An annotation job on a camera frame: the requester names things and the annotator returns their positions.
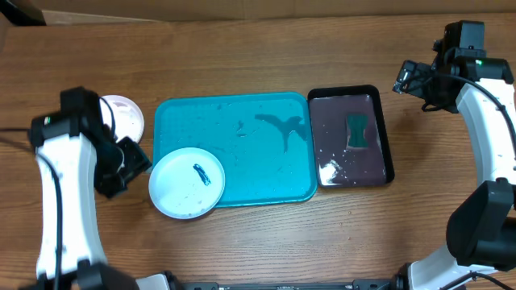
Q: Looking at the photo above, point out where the pink white plate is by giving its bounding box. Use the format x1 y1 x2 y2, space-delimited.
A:
100 95 144 143

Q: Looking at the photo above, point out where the light blue plate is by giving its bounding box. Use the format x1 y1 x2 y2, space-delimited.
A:
148 147 225 220

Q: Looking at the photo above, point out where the green sponge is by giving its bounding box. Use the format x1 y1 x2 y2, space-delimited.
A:
347 114 368 148

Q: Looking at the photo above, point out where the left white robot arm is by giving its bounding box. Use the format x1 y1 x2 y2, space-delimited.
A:
28 87 176 290

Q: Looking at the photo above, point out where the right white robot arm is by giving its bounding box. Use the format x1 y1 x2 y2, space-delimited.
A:
388 20 515 289

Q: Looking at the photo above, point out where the black rectangular tray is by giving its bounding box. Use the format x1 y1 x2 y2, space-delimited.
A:
307 85 395 188

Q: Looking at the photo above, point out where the teal plastic tray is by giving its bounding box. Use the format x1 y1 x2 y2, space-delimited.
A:
153 92 317 208

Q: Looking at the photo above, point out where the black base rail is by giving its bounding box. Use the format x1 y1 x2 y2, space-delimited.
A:
136 277 467 290

